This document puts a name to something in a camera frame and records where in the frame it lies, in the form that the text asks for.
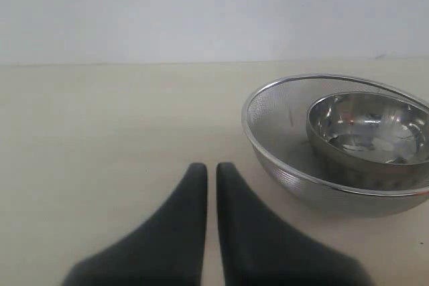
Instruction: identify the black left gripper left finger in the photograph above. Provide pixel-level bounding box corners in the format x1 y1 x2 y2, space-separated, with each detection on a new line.
63 163 208 285

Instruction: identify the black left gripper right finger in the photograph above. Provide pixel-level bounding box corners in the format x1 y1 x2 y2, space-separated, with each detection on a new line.
217 162 365 285

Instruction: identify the small stainless steel bowl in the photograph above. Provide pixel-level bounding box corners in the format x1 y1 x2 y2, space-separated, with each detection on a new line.
306 91 428 191

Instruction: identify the steel mesh colander basket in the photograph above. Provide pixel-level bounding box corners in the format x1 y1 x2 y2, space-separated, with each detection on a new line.
241 74 428 217

